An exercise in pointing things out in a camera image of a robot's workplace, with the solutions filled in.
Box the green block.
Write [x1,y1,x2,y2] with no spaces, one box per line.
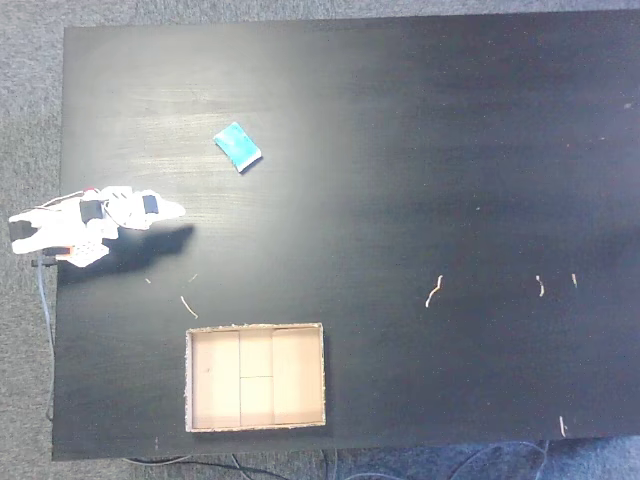
[213,120,264,175]

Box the shallow cardboard box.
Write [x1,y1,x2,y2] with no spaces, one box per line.
[184,322,327,434]

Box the curved cardboard scrap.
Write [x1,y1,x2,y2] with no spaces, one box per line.
[424,274,445,309]

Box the grey power cable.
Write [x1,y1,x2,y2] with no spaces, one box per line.
[35,259,56,422]

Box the white floor cable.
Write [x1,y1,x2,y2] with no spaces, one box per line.
[122,454,192,466]

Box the black floor cable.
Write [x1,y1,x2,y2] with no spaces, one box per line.
[189,452,289,480]

